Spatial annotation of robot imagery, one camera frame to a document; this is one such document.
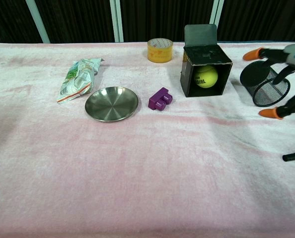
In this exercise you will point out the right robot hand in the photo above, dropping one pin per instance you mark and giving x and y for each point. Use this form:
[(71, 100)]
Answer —
[(281, 74)]

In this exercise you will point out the yellow tennis ball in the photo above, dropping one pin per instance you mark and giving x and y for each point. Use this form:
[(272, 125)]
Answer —
[(205, 77)]

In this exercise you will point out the black cardboard box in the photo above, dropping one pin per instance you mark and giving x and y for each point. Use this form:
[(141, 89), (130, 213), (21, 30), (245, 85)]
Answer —
[(203, 67)]

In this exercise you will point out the black mesh pen holder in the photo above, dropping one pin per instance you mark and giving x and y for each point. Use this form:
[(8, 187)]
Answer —
[(261, 84)]

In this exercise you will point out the yellow tape roll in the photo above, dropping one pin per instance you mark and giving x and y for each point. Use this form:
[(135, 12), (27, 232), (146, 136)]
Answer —
[(160, 50)]

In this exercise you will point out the purple toy building block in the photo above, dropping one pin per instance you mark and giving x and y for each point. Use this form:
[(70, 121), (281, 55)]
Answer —
[(160, 99)]

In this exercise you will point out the round stainless steel plate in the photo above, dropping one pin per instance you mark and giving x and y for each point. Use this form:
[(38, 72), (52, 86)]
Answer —
[(111, 103)]

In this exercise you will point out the pink plush table cloth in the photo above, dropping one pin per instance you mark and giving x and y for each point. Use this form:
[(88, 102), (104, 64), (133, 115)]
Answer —
[(112, 161)]

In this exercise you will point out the crumpled snack bag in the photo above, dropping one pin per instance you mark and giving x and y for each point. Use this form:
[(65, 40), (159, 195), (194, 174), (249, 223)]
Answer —
[(79, 78)]

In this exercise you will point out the white double frame post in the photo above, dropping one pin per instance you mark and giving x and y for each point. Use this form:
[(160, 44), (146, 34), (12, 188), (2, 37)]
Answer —
[(117, 21)]

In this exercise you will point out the white slanted frame post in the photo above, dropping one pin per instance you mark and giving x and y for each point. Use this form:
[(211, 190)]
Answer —
[(38, 21)]

